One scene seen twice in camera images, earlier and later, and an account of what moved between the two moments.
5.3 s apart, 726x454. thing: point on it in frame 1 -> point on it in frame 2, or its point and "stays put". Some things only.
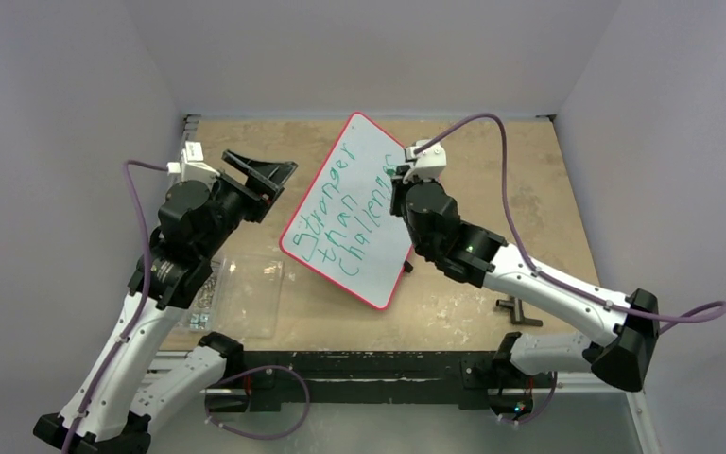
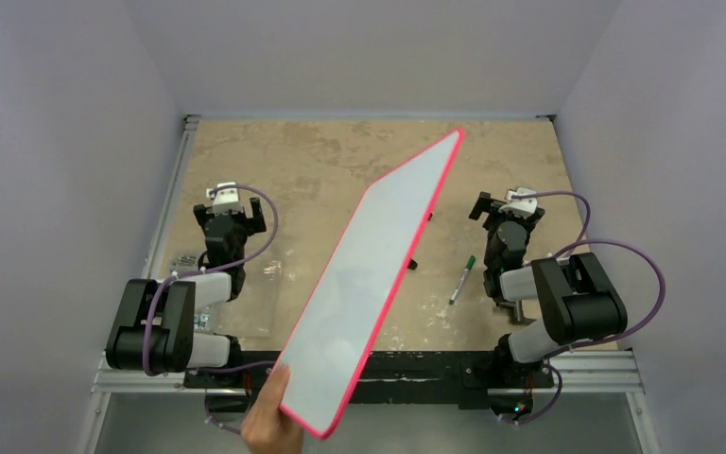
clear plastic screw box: (242, 298) stays put
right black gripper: (397, 200) -> (502, 212)
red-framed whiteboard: (343, 225) -> (345, 312)
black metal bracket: (515, 305) stays put
